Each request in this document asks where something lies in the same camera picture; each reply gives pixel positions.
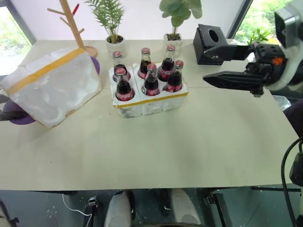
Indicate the glass cola bottle red cap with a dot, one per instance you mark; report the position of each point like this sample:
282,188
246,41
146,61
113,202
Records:
175,80
145,62
167,65
151,82
124,88
117,62

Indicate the white foam crate yellow tape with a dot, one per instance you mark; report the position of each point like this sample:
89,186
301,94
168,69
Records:
151,105

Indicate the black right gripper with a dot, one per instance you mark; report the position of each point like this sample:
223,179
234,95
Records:
267,59

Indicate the dark purple rounded object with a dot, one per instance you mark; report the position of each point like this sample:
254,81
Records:
294,118

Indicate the palm plant in white pot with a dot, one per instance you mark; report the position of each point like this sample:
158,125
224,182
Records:
114,43

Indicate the white foam box yellow tape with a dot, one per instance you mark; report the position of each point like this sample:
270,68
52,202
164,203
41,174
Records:
52,87

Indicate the white rounded shape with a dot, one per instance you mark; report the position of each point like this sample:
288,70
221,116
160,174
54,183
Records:
184,208
118,210

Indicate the black tissue box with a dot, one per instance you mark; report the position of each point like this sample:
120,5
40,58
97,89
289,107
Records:
201,42

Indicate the clear plastic bag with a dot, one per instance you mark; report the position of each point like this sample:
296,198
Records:
281,101

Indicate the purple round disc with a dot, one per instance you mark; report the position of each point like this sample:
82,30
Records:
95,65
19,120

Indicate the grey metal table leg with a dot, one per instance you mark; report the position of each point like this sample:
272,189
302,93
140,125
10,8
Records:
221,208

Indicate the red marker pen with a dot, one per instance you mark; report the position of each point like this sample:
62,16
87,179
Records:
75,9

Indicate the wooden branch stand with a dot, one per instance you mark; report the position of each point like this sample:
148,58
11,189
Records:
76,30

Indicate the round-leaf plant in white pot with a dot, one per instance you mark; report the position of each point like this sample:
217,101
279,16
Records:
174,39

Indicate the black table clamp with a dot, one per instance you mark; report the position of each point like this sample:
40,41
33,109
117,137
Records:
91,205

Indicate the small green leafy plant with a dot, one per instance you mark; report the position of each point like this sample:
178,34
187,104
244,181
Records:
259,36

